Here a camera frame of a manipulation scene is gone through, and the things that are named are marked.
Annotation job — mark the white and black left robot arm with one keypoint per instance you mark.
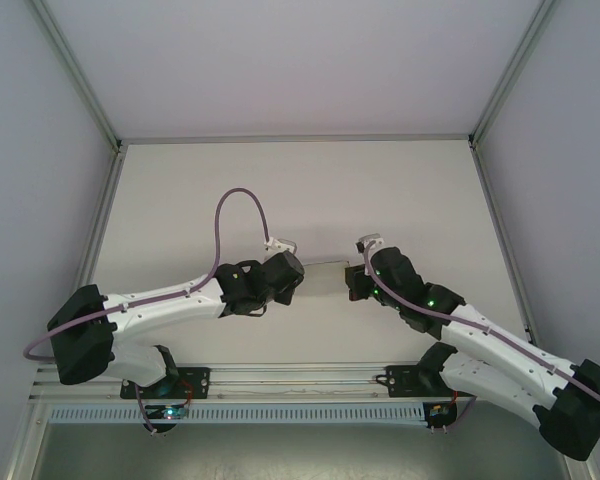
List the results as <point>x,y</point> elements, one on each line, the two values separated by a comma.
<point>170,310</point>

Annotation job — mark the aluminium frame crossbar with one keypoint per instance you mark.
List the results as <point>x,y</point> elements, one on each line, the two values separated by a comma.
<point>295,137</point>

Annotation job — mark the aluminium table side rail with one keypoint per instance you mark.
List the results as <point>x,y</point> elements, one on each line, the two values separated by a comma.
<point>497,225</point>
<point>100,225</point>

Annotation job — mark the aluminium mounting rail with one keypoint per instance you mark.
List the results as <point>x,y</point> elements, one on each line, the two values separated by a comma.
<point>290,372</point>

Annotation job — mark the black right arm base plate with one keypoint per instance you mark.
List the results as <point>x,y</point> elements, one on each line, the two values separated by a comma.
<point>400,382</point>

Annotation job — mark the aluminium frame post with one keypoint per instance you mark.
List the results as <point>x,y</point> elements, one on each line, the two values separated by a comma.
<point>511,75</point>
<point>80,75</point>

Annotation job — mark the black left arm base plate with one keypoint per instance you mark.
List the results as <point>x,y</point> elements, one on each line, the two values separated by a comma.
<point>197,375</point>

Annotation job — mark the small circuit board yellow part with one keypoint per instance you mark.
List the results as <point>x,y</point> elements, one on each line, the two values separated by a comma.
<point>437,411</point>

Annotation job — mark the grey metal panel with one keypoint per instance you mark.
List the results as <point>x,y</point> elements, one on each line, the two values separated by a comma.
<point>300,455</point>

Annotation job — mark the aluminium frame leg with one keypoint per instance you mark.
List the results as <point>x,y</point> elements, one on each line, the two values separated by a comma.
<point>26,440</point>
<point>587,467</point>

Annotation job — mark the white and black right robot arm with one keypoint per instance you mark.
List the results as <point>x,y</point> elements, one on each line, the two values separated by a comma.
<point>500,355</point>

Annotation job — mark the small circuit board green light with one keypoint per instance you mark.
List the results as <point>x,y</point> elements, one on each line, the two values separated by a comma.
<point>169,412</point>

